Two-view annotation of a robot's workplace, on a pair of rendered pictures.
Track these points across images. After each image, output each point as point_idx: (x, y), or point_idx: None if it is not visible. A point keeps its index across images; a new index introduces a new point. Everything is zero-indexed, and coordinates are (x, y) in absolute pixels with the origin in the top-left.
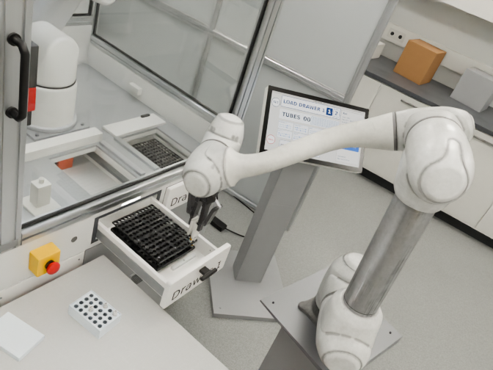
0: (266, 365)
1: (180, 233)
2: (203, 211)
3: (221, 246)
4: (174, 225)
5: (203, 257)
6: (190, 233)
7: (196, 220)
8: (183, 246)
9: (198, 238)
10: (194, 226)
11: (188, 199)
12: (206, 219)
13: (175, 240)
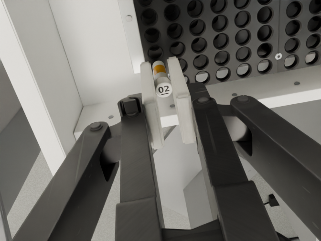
0: (10, 107)
1: (215, 60)
2: (128, 180)
3: (60, 150)
4: (273, 81)
5: (123, 93)
6: (169, 73)
7: (178, 119)
8: (151, 24)
9: (168, 110)
10: (174, 99)
11: (316, 146)
12: (83, 158)
13: (193, 16)
